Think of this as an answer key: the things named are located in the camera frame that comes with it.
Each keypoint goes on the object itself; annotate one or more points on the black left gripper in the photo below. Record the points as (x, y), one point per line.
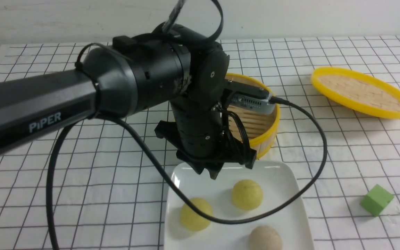
(206, 139)

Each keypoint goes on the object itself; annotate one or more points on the yellow steamed bun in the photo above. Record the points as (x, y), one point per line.
(247, 195)
(191, 220)

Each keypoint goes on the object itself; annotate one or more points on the beige steamed bun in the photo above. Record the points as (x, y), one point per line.
(265, 238)

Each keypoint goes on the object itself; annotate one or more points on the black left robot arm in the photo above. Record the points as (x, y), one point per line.
(130, 76)

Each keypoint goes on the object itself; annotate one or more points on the white square plate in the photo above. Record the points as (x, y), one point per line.
(278, 184)

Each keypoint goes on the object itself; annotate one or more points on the yellow bamboo steamer basket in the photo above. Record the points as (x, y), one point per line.
(260, 128)

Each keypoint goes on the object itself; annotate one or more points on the yellow bamboo steamer lid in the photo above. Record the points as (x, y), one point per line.
(358, 91)

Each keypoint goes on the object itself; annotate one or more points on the green wooden cube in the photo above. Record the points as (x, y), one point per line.
(376, 200)

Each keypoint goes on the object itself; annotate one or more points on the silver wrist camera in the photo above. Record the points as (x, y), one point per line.
(245, 96)

